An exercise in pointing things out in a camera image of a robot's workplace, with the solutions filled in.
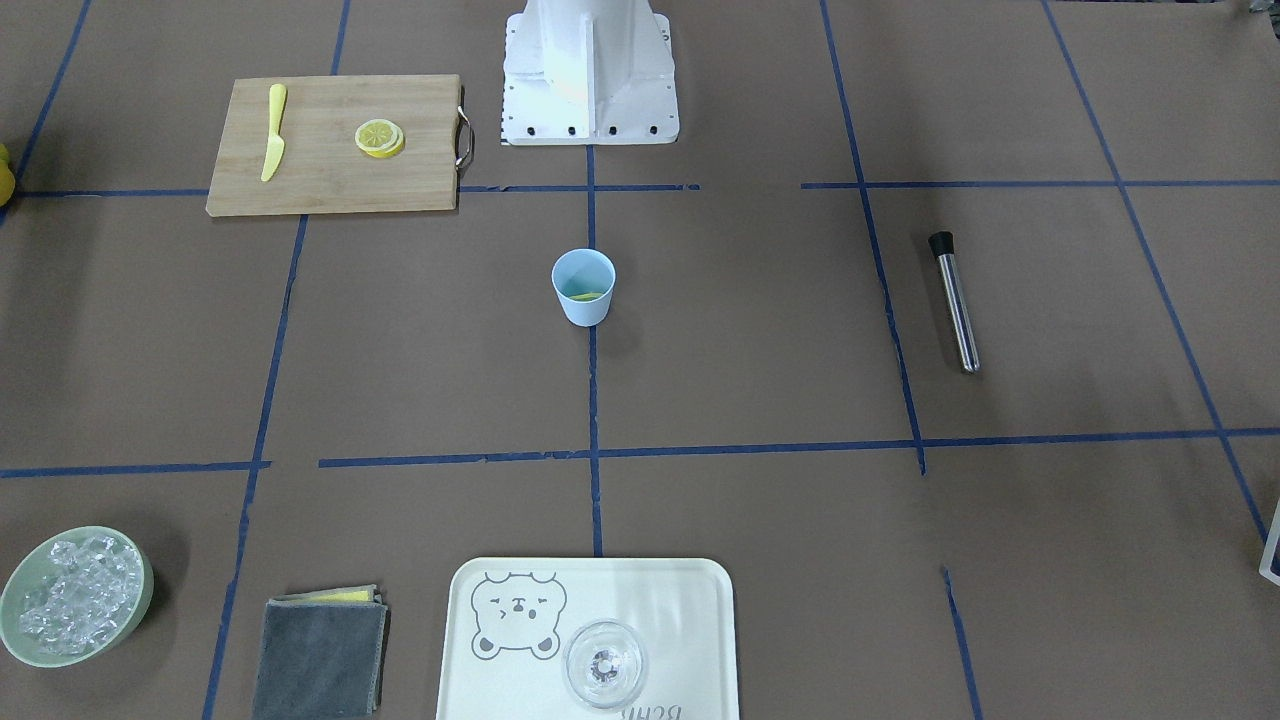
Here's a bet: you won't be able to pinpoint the steel muddler black cap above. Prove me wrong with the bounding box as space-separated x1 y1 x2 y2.
928 231 980 374

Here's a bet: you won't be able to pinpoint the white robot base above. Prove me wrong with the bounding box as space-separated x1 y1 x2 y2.
500 1 681 146

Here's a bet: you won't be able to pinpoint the light blue cup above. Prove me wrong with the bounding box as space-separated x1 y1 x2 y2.
550 249 617 327

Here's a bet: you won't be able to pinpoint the yellow lemon slice stack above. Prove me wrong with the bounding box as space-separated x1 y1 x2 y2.
353 118 404 159

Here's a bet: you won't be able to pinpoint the cream bear tray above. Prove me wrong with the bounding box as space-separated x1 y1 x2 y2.
436 557 740 719

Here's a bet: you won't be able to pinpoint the clear wine glass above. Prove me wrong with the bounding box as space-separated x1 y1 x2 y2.
563 619 649 711

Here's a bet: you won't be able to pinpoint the yellow sponge cloth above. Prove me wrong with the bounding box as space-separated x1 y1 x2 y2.
300 585 379 603

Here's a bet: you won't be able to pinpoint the wooden cutting board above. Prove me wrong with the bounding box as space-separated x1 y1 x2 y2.
206 74 463 218

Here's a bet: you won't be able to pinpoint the grey folded cloth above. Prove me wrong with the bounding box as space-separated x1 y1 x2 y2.
251 584 389 719

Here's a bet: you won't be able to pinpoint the yellow plastic knife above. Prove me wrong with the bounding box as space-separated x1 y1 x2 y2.
260 83 288 182

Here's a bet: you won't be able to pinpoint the clear ice cubes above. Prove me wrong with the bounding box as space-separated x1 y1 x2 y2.
15 533 145 659

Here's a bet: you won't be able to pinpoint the green bowl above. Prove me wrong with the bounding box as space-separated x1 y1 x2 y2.
1 527 155 669

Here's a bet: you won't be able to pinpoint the metal cutting board handle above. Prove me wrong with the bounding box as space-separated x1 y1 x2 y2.
454 105 475 170

